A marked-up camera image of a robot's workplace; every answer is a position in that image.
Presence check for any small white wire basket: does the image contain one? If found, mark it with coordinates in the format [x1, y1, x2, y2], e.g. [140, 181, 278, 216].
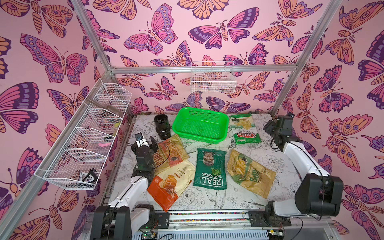
[190, 61, 237, 94]

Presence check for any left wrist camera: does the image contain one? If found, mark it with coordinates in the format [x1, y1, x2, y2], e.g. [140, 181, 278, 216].
[135, 133, 149, 148]

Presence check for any long white wire shelf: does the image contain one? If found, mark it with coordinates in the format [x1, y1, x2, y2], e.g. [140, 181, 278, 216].
[35, 80, 132, 190]

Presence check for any green plastic basket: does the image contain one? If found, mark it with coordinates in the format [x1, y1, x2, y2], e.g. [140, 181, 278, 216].
[172, 107, 230, 145]

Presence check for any yellow sour cream chips bag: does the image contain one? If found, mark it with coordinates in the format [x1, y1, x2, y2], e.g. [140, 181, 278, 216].
[227, 149, 276, 199]

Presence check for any black object in shelf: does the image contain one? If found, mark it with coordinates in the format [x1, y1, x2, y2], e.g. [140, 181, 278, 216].
[80, 169, 98, 184]

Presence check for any green Chio chips bag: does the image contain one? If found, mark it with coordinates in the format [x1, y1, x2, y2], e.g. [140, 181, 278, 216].
[230, 114, 262, 145]

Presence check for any yellow red tomato chips bag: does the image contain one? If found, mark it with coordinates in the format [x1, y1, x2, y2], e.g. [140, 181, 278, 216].
[153, 134, 189, 175]

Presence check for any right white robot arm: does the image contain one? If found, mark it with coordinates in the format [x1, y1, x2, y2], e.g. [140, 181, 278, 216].
[250, 113, 344, 226]

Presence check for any orange cream cassava chips bag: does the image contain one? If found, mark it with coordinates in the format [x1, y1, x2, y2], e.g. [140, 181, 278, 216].
[147, 160, 196, 212]

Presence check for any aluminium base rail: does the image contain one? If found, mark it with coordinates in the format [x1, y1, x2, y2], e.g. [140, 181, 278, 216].
[83, 208, 340, 240]

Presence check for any dark green REAL chips bag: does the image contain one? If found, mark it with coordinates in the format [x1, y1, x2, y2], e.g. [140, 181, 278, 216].
[193, 148, 227, 191]

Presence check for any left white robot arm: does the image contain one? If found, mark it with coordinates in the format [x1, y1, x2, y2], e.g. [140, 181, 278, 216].
[90, 133, 158, 240]

